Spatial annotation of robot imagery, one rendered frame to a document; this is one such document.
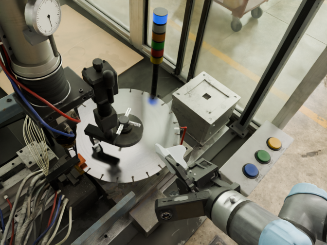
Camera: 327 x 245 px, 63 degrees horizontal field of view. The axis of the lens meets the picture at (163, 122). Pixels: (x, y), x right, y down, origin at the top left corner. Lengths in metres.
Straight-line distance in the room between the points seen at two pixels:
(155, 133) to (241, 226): 0.41
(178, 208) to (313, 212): 0.25
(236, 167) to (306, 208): 0.30
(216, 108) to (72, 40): 0.81
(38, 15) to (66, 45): 1.04
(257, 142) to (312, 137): 1.43
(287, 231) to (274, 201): 1.46
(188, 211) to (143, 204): 0.30
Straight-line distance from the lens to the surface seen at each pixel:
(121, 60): 1.29
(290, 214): 0.59
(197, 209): 0.55
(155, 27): 0.87
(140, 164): 0.74
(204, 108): 0.94
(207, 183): 0.57
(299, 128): 2.32
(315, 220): 0.59
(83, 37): 1.44
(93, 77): 0.51
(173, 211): 0.55
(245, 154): 0.88
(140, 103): 0.85
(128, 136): 0.77
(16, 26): 0.41
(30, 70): 0.44
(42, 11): 0.37
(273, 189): 1.94
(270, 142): 0.93
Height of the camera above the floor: 1.61
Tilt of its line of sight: 54 degrees down
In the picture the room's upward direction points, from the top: 8 degrees clockwise
